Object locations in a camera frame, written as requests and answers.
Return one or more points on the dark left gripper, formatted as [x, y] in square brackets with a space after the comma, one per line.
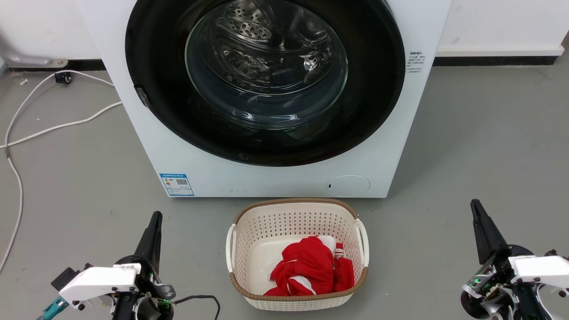
[151, 284]

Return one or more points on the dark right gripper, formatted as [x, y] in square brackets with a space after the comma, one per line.
[493, 284]

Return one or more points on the black round glass washer door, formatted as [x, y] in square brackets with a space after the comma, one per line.
[160, 111]

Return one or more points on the white front-load washing machine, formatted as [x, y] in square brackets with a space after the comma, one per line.
[284, 180]

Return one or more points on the blue energy label sticker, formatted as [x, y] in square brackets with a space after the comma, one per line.
[177, 184]

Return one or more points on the cream perforated laundry basket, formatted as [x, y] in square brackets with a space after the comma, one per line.
[293, 218]

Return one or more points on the round white filter cover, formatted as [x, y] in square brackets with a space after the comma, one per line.
[349, 185]

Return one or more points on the red and white garment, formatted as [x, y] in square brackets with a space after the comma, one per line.
[309, 266]

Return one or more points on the small black caster wheel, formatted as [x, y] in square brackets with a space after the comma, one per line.
[63, 78]

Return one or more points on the stainless steel washer drum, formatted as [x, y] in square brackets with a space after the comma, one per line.
[249, 26]

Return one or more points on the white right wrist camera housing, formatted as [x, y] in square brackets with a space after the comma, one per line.
[542, 269]

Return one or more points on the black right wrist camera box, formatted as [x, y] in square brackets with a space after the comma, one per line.
[553, 253]

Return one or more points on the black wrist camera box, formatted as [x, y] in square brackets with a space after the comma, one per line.
[64, 278]
[553, 253]

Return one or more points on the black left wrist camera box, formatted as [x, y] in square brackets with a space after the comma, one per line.
[64, 278]

